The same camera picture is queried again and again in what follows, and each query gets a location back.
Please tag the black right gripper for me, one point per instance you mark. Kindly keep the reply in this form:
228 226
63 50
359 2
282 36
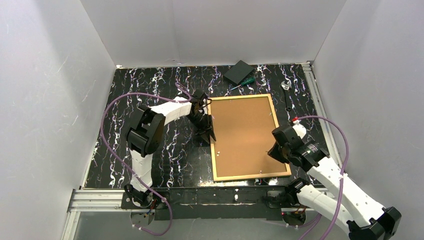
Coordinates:
281 153

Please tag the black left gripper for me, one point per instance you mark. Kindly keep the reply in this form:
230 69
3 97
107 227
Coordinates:
201 119

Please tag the green picture frame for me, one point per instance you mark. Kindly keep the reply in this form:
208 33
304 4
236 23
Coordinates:
243 128

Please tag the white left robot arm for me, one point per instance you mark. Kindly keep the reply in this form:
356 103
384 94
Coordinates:
146 132

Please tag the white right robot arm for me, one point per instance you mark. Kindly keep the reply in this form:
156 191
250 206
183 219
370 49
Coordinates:
350 208

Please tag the black square box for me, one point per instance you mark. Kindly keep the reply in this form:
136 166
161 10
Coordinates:
237 73

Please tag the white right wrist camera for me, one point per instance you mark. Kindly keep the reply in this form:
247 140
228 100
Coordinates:
300 130

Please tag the green handled screwdriver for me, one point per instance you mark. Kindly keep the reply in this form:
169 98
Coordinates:
244 83

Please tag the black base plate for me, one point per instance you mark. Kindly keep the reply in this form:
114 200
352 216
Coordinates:
233 202

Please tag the aluminium rail frame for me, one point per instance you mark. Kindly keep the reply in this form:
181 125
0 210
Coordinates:
309 101

